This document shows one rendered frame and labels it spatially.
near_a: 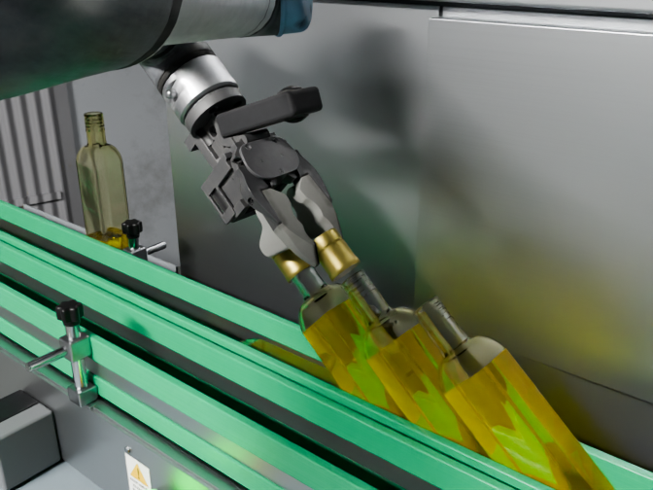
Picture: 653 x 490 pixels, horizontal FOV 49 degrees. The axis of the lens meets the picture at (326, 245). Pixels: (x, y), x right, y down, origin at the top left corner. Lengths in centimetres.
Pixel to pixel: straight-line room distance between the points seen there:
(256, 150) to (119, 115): 235
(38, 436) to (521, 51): 74
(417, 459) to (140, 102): 258
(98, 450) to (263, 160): 42
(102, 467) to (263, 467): 29
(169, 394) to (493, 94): 45
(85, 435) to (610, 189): 66
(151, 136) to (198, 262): 203
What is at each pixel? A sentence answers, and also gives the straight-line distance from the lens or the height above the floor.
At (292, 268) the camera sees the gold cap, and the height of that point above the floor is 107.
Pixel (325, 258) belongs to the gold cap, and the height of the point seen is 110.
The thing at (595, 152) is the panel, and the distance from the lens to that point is 70.
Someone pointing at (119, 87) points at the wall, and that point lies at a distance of 307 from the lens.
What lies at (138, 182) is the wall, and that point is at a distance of 318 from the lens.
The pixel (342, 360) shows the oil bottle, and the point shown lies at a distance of 74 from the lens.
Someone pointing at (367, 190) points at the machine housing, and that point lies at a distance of 88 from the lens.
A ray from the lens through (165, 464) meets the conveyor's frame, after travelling 83.
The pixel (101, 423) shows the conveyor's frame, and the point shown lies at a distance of 91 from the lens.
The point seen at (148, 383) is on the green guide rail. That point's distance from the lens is 82.
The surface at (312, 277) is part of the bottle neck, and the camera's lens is 76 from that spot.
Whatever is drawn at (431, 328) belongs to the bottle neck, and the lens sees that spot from 68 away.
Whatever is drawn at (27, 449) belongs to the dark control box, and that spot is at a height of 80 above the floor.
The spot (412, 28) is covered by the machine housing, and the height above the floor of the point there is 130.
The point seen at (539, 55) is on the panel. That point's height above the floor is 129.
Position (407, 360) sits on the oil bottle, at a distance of 69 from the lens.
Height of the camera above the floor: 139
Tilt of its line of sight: 23 degrees down
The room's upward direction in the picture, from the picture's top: straight up
